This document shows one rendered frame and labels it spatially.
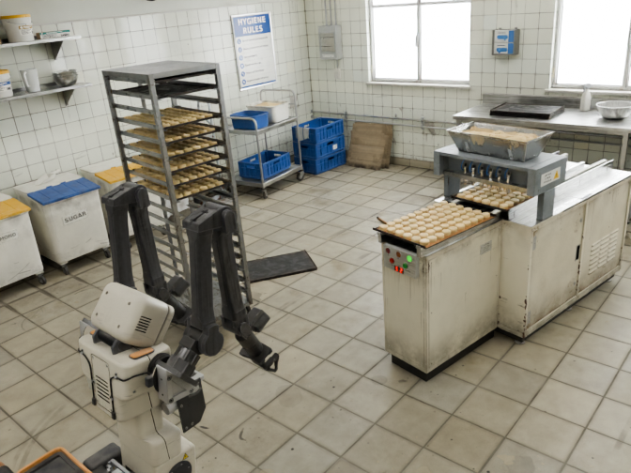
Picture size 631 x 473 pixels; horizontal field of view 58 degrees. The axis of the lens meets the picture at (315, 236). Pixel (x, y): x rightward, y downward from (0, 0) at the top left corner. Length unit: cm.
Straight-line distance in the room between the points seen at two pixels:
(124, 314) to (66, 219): 376
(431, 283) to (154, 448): 179
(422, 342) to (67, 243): 341
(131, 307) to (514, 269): 250
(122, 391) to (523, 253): 250
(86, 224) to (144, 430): 379
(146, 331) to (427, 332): 191
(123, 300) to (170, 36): 519
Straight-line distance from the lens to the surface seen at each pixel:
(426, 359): 344
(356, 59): 779
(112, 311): 185
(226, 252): 173
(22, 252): 542
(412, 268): 316
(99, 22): 633
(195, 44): 698
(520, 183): 358
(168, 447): 204
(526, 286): 368
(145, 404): 194
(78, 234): 560
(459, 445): 319
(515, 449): 322
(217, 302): 428
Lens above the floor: 217
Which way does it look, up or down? 23 degrees down
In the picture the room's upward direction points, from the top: 5 degrees counter-clockwise
